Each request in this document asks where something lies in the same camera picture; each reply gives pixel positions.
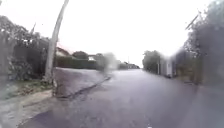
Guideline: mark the distant dark tree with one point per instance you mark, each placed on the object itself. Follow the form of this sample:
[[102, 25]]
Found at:
[[80, 55]]

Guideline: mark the trimmed dark green hedge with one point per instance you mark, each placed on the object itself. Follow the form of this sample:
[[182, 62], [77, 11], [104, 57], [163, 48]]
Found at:
[[76, 63]]

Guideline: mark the green tree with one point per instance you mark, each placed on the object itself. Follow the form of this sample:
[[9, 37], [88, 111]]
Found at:
[[151, 61]]

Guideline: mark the grey asphalt road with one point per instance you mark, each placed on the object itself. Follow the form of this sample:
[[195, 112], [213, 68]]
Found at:
[[133, 100]]

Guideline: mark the building with red roof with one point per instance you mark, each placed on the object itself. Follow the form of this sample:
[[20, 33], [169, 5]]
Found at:
[[62, 52]]

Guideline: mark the utility pole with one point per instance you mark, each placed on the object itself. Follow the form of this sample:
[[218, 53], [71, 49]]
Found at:
[[53, 50]]

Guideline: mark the grass verge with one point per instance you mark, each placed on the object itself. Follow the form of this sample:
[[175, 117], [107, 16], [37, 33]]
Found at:
[[26, 86]]

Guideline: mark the overgrown fence with bushes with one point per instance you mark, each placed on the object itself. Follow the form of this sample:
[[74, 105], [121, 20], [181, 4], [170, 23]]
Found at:
[[23, 56]]

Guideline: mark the tall dark hedge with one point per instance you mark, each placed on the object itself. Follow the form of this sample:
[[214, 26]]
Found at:
[[206, 50]]

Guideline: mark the concrete pavement strip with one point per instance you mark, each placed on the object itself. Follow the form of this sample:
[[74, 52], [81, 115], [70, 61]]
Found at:
[[20, 108]]

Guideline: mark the white wall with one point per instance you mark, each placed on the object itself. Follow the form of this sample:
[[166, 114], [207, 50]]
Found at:
[[166, 66]]

